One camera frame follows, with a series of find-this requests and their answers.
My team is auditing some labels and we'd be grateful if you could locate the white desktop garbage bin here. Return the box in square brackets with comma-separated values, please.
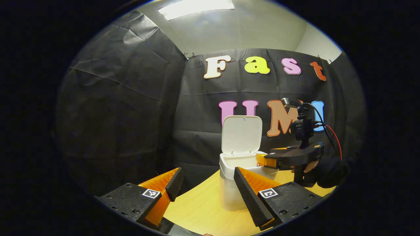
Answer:
[219, 115, 279, 211]

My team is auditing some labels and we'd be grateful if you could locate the red cable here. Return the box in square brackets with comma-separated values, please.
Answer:
[323, 124, 343, 161]

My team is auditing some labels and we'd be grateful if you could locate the wooden desktop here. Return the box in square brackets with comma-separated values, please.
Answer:
[162, 169, 337, 236]

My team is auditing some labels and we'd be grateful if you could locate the black backdrop cloth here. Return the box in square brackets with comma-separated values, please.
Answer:
[54, 10, 366, 197]

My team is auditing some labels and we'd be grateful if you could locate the black cable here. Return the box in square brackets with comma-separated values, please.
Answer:
[307, 103, 338, 154]

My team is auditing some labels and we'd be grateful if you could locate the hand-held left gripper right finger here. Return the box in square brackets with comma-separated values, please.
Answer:
[234, 166, 325, 231]

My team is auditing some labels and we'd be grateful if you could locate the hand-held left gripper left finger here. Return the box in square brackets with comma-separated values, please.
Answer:
[96, 167, 184, 230]

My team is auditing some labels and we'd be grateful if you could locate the ceiling light panel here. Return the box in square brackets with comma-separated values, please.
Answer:
[157, 0, 235, 21]

